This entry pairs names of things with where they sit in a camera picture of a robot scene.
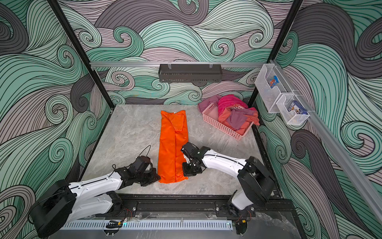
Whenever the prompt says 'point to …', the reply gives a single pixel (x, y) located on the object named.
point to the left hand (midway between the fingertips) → (161, 177)
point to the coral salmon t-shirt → (223, 115)
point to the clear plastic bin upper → (269, 96)
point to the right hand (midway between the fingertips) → (186, 174)
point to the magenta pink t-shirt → (228, 100)
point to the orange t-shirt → (173, 136)
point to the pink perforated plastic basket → (211, 114)
